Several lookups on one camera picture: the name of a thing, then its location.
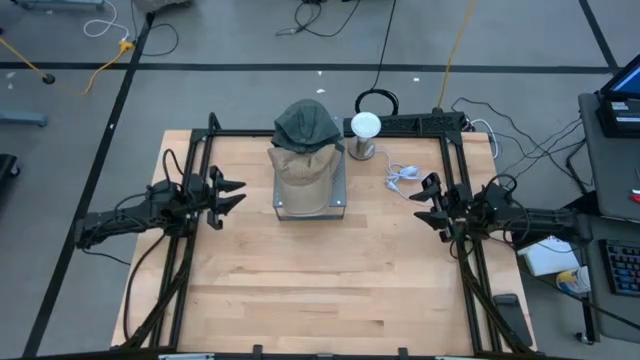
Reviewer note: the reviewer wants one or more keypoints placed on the black floor cap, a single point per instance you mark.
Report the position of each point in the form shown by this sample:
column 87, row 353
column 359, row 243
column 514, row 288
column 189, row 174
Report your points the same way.
column 48, row 78

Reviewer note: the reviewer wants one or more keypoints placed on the black mesh bar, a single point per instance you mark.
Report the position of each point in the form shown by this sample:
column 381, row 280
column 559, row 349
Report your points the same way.
column 440, row 123

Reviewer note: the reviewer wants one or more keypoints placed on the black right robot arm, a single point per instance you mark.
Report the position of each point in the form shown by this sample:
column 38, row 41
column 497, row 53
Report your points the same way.
column 540, row 219

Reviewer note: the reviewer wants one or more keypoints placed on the white box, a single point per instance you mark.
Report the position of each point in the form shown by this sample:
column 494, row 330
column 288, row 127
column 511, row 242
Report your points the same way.
column 547, row 260

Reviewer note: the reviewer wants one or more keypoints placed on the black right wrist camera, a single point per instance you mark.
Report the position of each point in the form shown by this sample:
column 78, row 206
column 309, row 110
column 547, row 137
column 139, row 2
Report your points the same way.
column 464, row 197

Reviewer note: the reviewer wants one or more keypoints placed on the grey side desk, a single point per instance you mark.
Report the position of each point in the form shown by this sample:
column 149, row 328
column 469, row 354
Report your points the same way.
column 612, row 175

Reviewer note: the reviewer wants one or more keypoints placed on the black chair base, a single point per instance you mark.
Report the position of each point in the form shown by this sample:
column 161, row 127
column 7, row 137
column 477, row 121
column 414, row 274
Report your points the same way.
column 7, row 167

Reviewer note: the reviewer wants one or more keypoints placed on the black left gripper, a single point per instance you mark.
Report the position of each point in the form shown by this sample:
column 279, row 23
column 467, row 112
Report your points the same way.
column 216, row 222

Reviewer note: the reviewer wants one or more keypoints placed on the black aluminium table frame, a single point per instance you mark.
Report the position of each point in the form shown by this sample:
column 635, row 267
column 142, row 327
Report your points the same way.
column 240, row 133

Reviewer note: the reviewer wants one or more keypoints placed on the grey perforated metal stand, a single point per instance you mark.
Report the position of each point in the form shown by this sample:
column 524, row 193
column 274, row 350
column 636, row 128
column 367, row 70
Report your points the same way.
column 340, row 190

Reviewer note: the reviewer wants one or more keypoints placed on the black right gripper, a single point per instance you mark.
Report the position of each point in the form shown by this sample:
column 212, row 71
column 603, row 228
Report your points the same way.
column 447, row 220

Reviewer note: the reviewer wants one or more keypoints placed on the black keyboard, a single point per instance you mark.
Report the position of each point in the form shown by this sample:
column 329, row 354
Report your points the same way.
column 622, row 267

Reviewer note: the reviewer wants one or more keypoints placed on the small red object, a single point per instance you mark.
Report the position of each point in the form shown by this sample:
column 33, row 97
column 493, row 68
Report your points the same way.
column 636, row 196

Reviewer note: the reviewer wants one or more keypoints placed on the grey metal base leg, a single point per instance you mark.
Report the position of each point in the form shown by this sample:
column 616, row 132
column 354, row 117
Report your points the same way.
column 22, row 118

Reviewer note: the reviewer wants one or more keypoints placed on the black tablet blue screen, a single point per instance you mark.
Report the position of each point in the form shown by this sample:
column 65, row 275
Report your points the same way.
column 625, row 82

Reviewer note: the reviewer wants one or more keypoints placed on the black box device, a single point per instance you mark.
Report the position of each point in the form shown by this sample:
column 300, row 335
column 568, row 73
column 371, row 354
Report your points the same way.
column 620, row 117

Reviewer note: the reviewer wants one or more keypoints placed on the white canister yellow label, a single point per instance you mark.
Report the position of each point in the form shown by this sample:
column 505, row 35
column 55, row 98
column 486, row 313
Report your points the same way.
column 575, row 281

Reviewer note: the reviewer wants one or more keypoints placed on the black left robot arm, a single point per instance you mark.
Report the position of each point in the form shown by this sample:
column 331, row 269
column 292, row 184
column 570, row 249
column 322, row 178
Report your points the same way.
column 115, row 220

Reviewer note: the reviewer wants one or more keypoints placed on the beige fabric cap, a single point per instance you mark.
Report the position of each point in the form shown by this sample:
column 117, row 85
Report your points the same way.
column 305, row 185

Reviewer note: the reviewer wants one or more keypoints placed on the white lamp brass base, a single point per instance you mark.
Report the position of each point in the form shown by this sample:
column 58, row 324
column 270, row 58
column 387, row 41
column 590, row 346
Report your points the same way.
column 365, row 124

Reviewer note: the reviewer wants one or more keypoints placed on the black flat device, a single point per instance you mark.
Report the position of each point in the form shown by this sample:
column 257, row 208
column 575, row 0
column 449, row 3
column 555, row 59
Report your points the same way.
column 510, row 312

